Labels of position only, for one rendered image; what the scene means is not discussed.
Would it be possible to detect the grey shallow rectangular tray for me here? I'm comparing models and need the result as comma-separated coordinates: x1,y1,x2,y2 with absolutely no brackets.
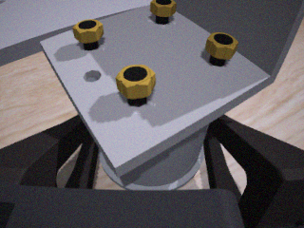
0,0,152,67

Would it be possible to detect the grey metal bracket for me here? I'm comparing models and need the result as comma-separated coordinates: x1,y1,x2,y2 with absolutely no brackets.
40,0,304,178

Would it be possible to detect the brass hex nut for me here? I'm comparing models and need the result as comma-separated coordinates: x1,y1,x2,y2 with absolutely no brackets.
116,65,156,99
205,32,238,60
150,0,177,17
73,19,104,43

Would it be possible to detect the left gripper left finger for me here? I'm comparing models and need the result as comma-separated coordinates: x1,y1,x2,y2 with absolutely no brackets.
0,115,99,189

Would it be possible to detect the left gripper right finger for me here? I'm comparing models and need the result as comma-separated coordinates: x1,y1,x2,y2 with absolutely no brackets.
203,114,304,228

